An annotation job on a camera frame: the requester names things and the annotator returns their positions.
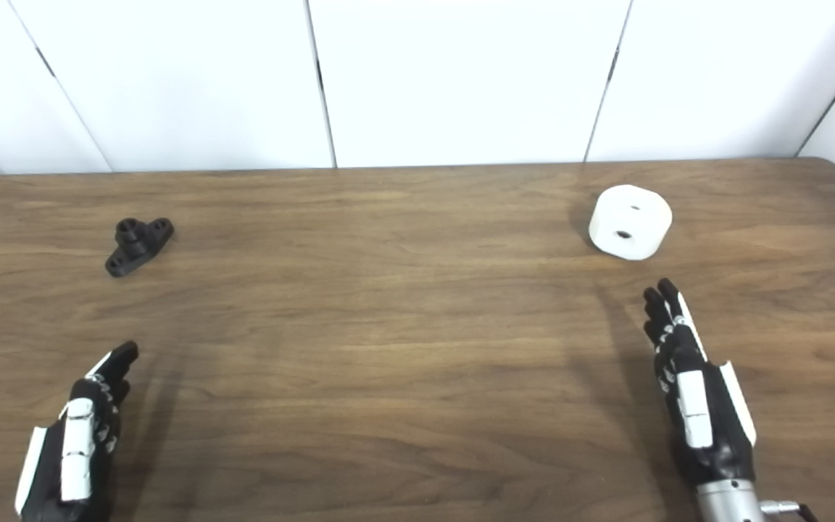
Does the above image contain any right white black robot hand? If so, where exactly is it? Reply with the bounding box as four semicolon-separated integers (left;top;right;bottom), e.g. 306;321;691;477
642;278;757;488

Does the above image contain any black flanged holder part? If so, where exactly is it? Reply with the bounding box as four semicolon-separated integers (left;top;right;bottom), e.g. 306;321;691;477
104;217;175;278

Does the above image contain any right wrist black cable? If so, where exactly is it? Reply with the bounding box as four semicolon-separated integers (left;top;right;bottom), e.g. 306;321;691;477
760;500;821;522

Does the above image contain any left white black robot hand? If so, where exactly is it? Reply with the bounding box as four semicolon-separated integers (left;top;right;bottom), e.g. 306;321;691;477
14;341;140;522

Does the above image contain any round white plastic piece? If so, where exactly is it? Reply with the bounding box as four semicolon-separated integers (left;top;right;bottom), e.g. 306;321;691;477
589;184;673;261

